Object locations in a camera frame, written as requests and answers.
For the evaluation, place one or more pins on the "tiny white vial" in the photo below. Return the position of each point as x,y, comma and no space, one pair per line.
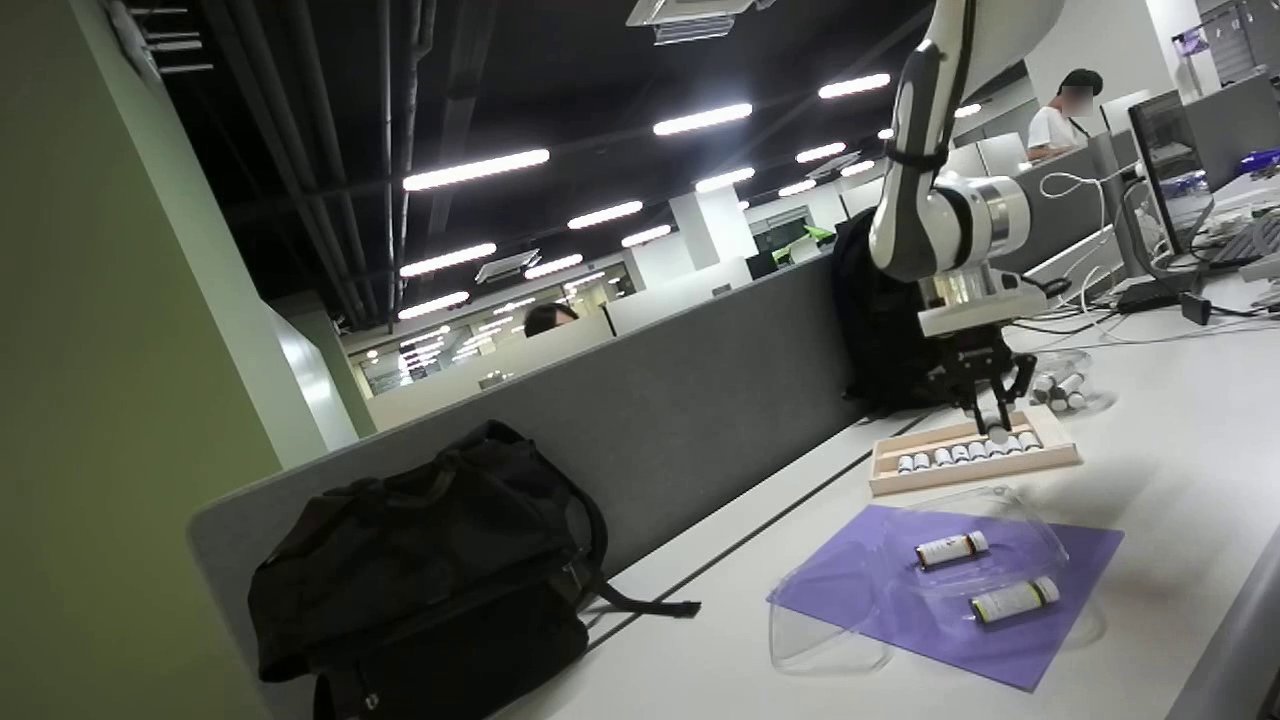
934,456
959,454
908,460
1030,439

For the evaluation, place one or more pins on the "person in white shirt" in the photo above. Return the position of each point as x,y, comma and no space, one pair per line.
1061,121

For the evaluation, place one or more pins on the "wooden tray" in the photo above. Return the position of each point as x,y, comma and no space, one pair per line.
972,475

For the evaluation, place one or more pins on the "black monitor with stand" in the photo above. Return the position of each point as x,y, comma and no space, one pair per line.
1165,144

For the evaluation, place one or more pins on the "large black backpack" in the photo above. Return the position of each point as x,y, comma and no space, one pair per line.
425,572

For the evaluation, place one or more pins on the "long ceiling light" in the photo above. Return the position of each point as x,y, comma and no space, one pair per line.
700,116
449,260
855,86
605,215
727,176
435,306
820,154
477,168

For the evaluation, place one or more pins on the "ceiling air vent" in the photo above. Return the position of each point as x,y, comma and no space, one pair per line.
693,16

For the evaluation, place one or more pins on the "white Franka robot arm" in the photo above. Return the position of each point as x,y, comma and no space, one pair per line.
941,202

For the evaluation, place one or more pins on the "grey desk divider panel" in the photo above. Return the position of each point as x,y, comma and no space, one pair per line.
693,401

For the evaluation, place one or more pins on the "black power adapter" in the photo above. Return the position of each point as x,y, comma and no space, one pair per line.
1160,292

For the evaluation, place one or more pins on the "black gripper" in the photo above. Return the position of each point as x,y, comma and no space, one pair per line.
972,360

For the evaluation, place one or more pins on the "white box device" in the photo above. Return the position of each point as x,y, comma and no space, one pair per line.
1080,267

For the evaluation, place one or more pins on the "tall black backpack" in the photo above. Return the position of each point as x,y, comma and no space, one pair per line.
874,332

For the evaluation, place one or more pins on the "clear bowl with small items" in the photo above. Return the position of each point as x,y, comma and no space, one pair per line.
1067,391

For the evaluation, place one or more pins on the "small white bottle black cap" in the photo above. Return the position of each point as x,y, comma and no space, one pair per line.
948,549

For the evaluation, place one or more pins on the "dark haired seated person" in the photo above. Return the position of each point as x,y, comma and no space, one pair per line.
551,317

